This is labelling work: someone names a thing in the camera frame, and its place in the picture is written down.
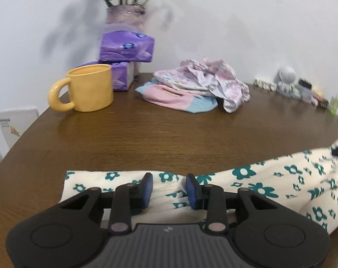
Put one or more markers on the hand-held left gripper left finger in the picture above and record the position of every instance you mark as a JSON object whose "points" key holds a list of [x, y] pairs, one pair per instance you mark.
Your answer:
{"points": [[148, 189]]}

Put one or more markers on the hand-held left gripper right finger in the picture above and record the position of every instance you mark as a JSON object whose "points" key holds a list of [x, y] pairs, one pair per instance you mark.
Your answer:
{"points": [[191, 191]]}

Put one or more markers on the cream green-flowered garment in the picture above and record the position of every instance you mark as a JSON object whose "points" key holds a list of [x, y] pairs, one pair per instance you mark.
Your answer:
{"points": [[283, 181]]}

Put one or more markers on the green bottle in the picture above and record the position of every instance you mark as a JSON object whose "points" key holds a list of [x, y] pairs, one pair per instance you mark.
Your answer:
{"points": [[334, 104]]}

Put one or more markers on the black box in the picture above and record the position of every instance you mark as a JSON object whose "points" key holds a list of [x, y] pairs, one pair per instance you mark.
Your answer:
{"points": [[321, 102]]}

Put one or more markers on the black charger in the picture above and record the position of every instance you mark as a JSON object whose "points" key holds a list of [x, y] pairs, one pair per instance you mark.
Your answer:
{"points": [[305, 83]]}

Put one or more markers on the white robot speaker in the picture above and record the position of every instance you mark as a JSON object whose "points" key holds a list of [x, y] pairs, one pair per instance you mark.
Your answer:
{"points": [[286, 76]]}

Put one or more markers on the pink and blue garment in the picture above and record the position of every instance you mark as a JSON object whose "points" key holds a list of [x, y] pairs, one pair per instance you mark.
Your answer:
{"points": [[169, 96]]}

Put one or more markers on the yellow mug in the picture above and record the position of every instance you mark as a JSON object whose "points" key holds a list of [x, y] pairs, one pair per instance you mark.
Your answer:
{"points": [[92, 88]]}

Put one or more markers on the pink floral garment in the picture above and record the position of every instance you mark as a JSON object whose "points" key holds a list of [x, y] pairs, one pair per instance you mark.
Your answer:
{"points": [[202, 75]]}

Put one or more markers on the purple tissue pack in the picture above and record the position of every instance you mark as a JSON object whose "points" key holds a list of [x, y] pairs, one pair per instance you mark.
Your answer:
{"points": [[124, 46], [120, 75]]}

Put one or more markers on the purple fuzzy vase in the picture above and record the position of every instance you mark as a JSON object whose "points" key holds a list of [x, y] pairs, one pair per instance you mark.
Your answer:
{"points": [[124, 15]]}

